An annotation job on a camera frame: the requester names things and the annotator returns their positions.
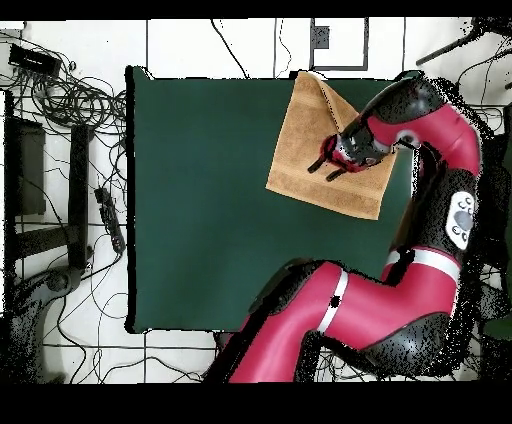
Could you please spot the dark green table cloth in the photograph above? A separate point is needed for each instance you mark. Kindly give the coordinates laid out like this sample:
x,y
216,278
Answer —
x,y
192,200

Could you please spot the black power strip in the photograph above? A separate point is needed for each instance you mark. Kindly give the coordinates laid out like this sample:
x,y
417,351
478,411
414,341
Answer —
x,y
108,216

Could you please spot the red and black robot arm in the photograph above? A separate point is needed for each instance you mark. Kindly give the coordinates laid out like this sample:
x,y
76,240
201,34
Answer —
x,y
380,304

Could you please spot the green object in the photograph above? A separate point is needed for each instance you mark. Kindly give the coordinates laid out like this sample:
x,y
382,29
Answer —
x,y
500,328

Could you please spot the black electronics box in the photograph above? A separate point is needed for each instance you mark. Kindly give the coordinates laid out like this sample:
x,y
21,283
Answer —
x,y
34,60

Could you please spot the black tripod leg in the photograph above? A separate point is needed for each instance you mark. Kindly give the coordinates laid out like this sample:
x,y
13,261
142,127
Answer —
x,y
448,50

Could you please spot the orange terry towel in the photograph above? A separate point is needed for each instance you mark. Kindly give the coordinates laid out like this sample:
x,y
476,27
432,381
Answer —
x,y
304,120

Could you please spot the grey chair base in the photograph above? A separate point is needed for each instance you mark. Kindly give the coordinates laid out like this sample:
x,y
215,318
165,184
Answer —
x,y
60,280

